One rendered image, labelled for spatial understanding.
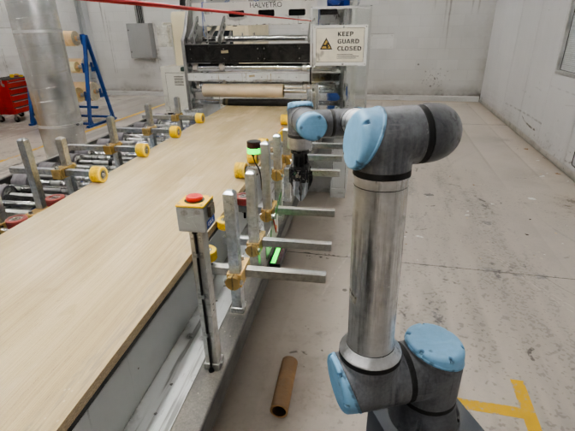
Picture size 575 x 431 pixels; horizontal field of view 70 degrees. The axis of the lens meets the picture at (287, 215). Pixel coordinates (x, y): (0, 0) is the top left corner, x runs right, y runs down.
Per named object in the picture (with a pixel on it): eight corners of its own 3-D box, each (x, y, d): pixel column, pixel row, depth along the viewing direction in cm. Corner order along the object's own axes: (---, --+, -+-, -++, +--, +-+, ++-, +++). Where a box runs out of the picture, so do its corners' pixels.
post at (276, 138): (283, 224, 213) (281, 132, 193) (281, 227, 210) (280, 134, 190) (276, 224, 213) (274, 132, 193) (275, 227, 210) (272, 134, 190)
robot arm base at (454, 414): (431, 380, 125) (435, 356, 121) (474, 433, 109) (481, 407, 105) (376, 396, 120) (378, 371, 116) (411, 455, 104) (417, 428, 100)
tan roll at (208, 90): (339, 97, 389) (339, 83, 384) (338, 98, 378) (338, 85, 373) (196, 95, 412) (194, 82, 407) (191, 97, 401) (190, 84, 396)
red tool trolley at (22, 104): (42, 115, 855) (32, 74, 821) (17, 123, 787) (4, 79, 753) (20, 115, 860) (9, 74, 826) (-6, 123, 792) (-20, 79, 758)
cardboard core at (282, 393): (297, 357, 206) (287, 406, 180) (297, 369, 210) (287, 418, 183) (281, 355, 208) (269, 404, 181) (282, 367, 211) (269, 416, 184)
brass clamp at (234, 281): (251, 269, 146) (251, 257, 144) (241, 292, 134) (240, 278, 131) (235, 268, 147) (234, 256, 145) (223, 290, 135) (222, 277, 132)
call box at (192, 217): (216, 223, 103) (213, 195, 100) (206, 236, 97) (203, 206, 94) (190, 221, 105) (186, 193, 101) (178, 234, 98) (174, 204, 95)
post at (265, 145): (273, 242, 189) (269, 140, 169) (271, 245, 186) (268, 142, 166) (266, 242, 190) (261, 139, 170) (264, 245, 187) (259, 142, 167)
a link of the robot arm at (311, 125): (334, 111, 128) (323, 105, 139) (299, 114, 126) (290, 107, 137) (334, 141, 132) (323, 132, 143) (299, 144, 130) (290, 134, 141)
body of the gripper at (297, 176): (287, 184, 151) (287, 152, 146) (291, 176, 158) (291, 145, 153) (309, 185, 150) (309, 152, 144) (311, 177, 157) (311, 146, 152)
